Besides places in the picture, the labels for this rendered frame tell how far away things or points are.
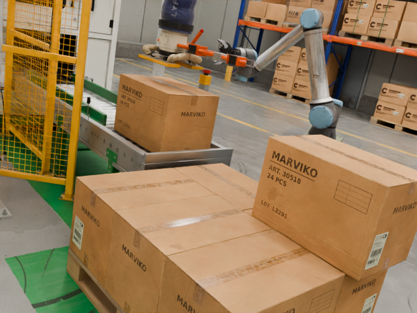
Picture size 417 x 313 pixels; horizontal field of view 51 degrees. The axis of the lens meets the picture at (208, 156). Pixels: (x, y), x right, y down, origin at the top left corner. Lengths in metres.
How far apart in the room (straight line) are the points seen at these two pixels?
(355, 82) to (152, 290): 9.97
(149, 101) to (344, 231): 1.49
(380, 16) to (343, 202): 8.33
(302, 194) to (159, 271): 0.69
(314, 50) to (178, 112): 0.92
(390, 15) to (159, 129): 7.73
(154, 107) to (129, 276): 1.18
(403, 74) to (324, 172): 9.24
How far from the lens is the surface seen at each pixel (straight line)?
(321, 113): 2.83
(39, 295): 2.35
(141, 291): 1.86
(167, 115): 2.62
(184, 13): 2.82
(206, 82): 3.38
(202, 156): 2.78
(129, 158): 2.69
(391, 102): 9.68
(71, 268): 2.45
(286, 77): 10.85
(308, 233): 1.93
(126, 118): 3.00
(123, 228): 1.90
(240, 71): 3.02
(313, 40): 2.84
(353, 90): 11.36
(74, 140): 3.16
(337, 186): 1.81
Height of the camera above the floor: 1.38
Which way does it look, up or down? 17 degrees down
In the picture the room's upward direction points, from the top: 11 degrees clockwise
